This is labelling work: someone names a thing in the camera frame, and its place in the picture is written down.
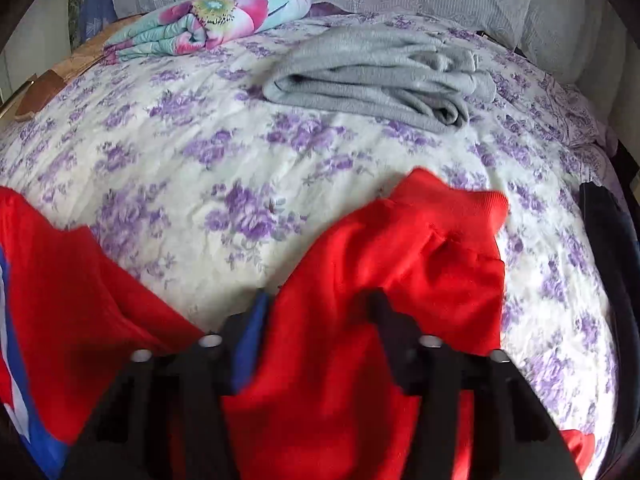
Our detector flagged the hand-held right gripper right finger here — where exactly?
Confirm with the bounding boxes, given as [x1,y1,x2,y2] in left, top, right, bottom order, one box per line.
[366,289,583,480]

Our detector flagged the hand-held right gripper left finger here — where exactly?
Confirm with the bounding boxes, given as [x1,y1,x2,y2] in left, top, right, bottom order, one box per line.
[62,291,272,480]

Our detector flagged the red pants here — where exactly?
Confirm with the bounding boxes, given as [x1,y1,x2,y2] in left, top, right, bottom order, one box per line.
[0,168,597,480]

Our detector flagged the purple floral bed sheet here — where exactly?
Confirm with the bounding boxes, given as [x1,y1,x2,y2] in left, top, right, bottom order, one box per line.
[0,11,621,478]

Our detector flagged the dark cloth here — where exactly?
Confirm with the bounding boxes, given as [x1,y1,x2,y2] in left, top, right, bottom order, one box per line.
[579,180,640,476]

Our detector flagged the grey folded garment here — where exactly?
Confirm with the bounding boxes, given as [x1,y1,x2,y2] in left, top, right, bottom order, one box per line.
[262,25,497,134]

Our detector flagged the floral folded quilt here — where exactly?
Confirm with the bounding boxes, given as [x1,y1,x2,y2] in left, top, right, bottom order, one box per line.
[103,0,313,64]

